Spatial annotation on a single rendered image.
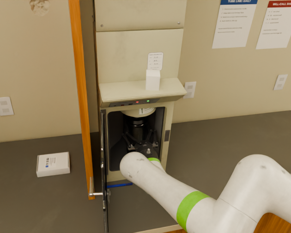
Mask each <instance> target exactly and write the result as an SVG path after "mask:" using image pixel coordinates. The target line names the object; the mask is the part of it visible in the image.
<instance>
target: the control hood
mask: <svg viewBox="0 0 291 233"><path fill-rule="evenodd" d="M98 87H99V105H100V108H108V107H109V105H110V103H118V102H128V101H138V100H148V99H158V98H160V99H159V100H158V101H157V102H156V103H161V102H171V101H177V100H179V99H180V98H182V97H183V96H185V95H186V94H187V92H186V90H185V89H184V87H183V86H182V84H181V82H180V81H179V79H178V78H167V79H160V84H159V91H155V90H146V80H138V81H125V82H113V83H101V84H98Z"/></svg>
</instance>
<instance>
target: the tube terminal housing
mask: <svg viewBox="0 0 291 233"><path fill-rule="evenodd" d="M93 36H94V53H95V70H96V86H97V111H98V127H99V144H100V160H101V120H100V110H104V109H106V123H107V149H108V121H107V114H108V113H109V112H112V111H121V110H134V109H143V108H153V107H163V106H164V107H165V110H164V123H163V131H162V139H161V148H160V157H159V160H160V163H161V165H162V168H163V169H164V171H165V169H166V162H167V155H168V147H169V141H166V142H164V137H165V131H166V130H171V123H172V116H173V109H174V101H171V102H161V103H152V104H138V105H128V106H118V107H108V108H100V105H99V87H98V84H101V83H113V82H125V81H138V80H146V70H147V59H148V53H151V52H164V57H163V68H162V71H160V79H167V78H177V76H178V69H179V61H180V54H181V47H182V37H183V28H179V29H151V30H128V31H96V21H93ZM169 137H170V135H169ZM169 140H170V139H169ZM124 179H125V178H124V177H123V175H122V174H121V171H114V172H111V171H110V170H109V149H108V175H107V182H112V181H118V180H124Z"/></svg>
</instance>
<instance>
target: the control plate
mask: <svg viewBox="0 0 291 233"><path fill-rule="evenodd" d="M159 99H160V98H158V99H148V100H149V101H148V100H138V101H128V102H118V103H110V105H109V107H114V105H116V106H115V107H117V106H121V105H123V104H124V106H127V105H129V104H132V105H137V103H138V104H143V103H144V104H149V102H150V103H156V102H157V101H158V100H159Z"/></svg>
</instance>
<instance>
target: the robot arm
mask: <svg viewBox="0 0 291 233"><path fill-rule="evenodd" d="M146 131H147V133H148V136H147V138H146V140H142V141H139V140H137V139H135V138H134V137H132V136H131V135H130V134H129V129H128V126H127V124H126V123H125V129H124V134H122V139H123V141H124V142H125V144H126V146H127V147H128V151H131V150H133V149H134V150H135V151H136V152H130V153H128V154H126V155H125V156H124V157H123V158H122V160H121V162H120V171H121V174H122V175H123V177H124V178H125V179H127V180H128V181H130V182H132V183H134V184H135V185H137V186H138V187H140V188H141V189H143V190H144V191H145V192H146V193H147V194H149V195H150V196H151V197H153V198H154V199H155V200H156V201H157V202H158V203H159V204H160V205H161V206H162V207H163V208H164V209H165V210H166V211H167V212H168V213H169V214H170V215H171V217H172V218H173V219H174V220H175V221H176V222H177V223H178V224H179V225H180V226H181V227H182V228H183V229H184V230H185V231H186V232H187V233H253V232H254V230H255V228H256V226H257V224H258V222H259V220H260V219H261V217H262V216H263V215H264V214H265V213H273V214H275V215H277V216H278V217H280V218H282V219H284V220H285V221H287V222H289V223H290V224H291V174H290V173H289V172H287V171H286V170H285V169H284V168H283V167H282V166H280V165H279V164H278V163H277V162H276V161H275V160H273V159H272V158H270V157H268V156H265V155H262V154H253V155H249V156H247V157H245V158H243V159H242V160H240V161H239V162H238V164H237V165H236V167H235V169H234V171H233V173H232V175H231V177H230V179H229V181H228V183H227V185H226V186H225V188H224V189H223V191H222V193H221V194H220V196H219V198H218V199H217V200H215V199H213V198H211V197H210V196H208V195H206V194H204V193H202V192H200V191H198V190H197V189H195V188H193V187H190V186H188V185H186V184H184V183H182V182H180V181H178V180H177V179H175V178H173V177H172V176H170V175H168V174H167V173H166V172H165V171H164V169H163V168H162V165H161V163H160V160H159V158H158V155H157V152H156V151H154V150H153V147H158V141H157V133H156V130H152V129H151V127H150V126H148V124H147V125H146ZM152 134H153V139H154V142H153V144H151V143H150V142H149V141H150V138H151V136H152ZM129 140H130V141H131V142H132V143H133V144H134V147H133V146H132V144H131V143H130V142H129Z"/></svg>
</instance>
